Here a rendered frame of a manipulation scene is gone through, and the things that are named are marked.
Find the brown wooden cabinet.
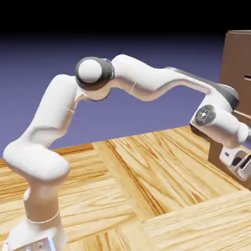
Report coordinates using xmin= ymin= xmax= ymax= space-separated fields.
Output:
xmin=207 ymin=30 xmax=251 ymax=191

